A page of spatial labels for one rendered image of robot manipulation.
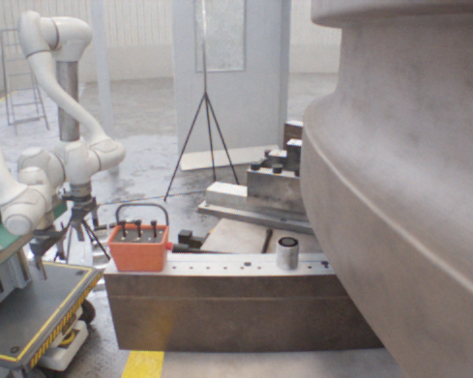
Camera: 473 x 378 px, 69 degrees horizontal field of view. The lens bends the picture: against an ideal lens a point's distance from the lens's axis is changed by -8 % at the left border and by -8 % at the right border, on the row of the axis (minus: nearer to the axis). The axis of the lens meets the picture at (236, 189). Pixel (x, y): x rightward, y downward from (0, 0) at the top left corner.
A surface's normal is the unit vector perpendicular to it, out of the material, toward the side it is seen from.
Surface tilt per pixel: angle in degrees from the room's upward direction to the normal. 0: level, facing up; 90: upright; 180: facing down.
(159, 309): 90
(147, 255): 97
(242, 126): 90
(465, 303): 90
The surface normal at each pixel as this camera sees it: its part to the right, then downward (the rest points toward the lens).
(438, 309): -0.96, 0.11
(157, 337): 0.00, 0.39
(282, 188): -0.38, 0.36
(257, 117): 0.32, 0.36
